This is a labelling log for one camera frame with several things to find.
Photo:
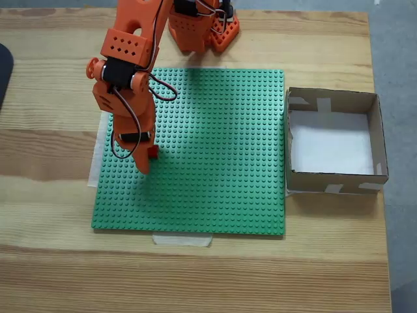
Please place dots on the red lego block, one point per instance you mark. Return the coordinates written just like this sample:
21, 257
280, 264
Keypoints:
154, 154

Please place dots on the green lego baseplate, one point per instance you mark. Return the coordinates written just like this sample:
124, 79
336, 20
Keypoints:
211, 163

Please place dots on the open cardboard box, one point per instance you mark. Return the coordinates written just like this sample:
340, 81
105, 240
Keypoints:
309, 184

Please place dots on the wide masking tape strip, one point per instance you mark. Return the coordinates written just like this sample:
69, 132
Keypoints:
94, 169

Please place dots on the black rounded flat object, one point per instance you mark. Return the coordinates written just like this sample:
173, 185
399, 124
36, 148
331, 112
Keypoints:
5, 71

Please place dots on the white paper sheet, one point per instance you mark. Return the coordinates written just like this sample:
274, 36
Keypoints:
329, 146

